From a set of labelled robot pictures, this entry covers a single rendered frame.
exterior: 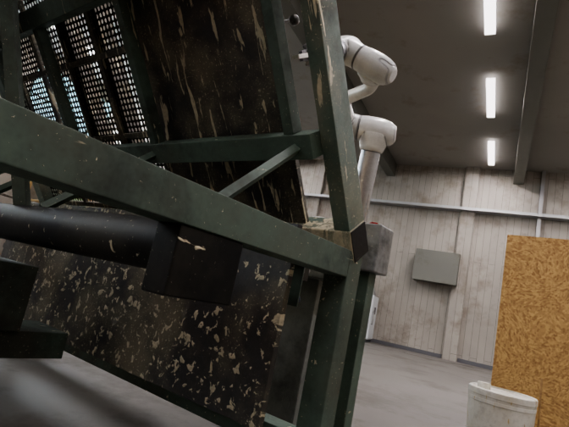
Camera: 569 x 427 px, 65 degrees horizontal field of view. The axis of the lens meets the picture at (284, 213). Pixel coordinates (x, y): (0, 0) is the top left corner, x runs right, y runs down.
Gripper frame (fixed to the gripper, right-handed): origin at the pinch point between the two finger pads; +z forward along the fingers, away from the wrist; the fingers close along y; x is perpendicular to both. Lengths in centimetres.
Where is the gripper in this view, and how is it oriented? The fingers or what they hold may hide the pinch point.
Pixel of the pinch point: (301, 56)
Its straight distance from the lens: 167.9
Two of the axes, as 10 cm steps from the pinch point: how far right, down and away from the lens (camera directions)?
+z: -5.8, 3.5, -7.3
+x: -8.0, -0.5, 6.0
